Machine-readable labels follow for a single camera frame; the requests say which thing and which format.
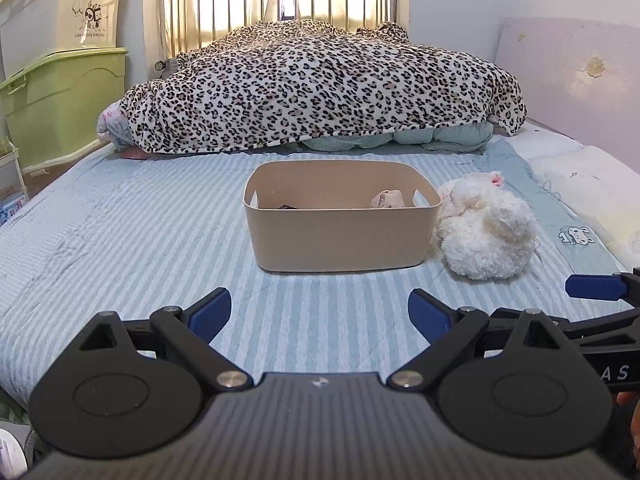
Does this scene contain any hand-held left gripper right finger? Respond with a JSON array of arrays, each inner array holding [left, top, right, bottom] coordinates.
[[387, 288, 576, 393]]

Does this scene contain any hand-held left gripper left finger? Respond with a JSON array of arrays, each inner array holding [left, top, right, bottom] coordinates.
[[75, 287, 254, 395]]

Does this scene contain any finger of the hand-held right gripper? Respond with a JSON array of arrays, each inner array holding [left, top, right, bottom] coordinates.
[[489, 307, 640, 350], [565, 269, 640, 305]]

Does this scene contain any beige plastic storage bin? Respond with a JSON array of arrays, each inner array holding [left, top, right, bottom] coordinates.
[[243, 160, 442, 274]]

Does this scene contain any beige cloth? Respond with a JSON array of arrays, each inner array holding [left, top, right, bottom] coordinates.
[[370, 189, 407, 210]]

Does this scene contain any person's right hand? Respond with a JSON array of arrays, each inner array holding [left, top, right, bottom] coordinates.
[[617, 391, 640, 466]]

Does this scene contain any white plush toy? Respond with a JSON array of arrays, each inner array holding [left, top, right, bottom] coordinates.
[[434, 171, 539, 281]]

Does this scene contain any white pillow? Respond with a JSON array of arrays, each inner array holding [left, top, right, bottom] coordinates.
[[510, 132, 640, 267]]

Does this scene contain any blue striped bed quilt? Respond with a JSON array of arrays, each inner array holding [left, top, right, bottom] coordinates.
[[0, 137, 640, 407]]

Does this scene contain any teal padded quilt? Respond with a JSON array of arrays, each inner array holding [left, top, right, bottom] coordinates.
[[287, 122, 496, 154]]

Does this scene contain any pink floral cloth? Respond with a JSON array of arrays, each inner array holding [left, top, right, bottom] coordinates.
[[97, 101, 134, 152]]

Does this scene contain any pale pink headboard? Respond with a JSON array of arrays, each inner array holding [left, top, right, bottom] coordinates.
[[492, 16, 640, 152]]

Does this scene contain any white object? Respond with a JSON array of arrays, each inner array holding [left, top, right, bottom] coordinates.
[[0, 427, 29, 480]]

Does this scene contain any leopard print blanket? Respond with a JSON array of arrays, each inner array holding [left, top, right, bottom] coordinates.
[[118, 18, 529, 155]]

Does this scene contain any small grey clip-on device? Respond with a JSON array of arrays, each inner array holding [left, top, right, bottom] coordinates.
[[152, 57, 181, 79]]

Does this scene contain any green plastic storage box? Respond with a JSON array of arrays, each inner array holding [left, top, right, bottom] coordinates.
[[0, 47, 130, 177]]

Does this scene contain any cream plastic storage box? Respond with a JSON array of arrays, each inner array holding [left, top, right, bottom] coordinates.
[[0, 0, 127, 82]]

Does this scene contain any gold metal bed rail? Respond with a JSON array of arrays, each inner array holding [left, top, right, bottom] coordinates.
[[159, 0, 407, 60]]

